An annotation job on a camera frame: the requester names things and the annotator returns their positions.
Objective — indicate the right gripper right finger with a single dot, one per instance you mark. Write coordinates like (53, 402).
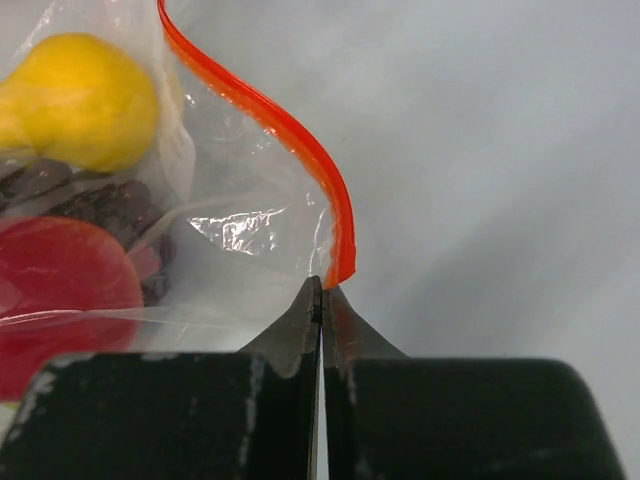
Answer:
(391, 416)

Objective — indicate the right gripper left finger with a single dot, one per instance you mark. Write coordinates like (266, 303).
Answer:
(251, 414)

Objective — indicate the red toy apple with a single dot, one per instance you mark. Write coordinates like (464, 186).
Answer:
(61, 279)

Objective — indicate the clear orange zip bag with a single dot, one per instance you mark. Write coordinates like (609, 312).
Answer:
(253, 204)

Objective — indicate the purple toy grape bunch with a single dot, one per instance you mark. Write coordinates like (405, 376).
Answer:
(122, 207)

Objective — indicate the yellow toy pear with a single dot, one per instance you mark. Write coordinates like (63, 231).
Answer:
(81, 100)

